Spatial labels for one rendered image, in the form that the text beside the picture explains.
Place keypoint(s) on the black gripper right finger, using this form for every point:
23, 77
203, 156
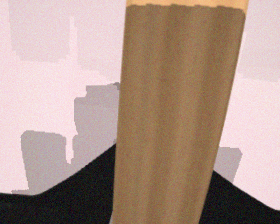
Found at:
225, 203

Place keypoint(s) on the wooden board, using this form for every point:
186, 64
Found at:
178, 66

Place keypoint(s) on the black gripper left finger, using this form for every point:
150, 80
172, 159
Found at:
85, 197

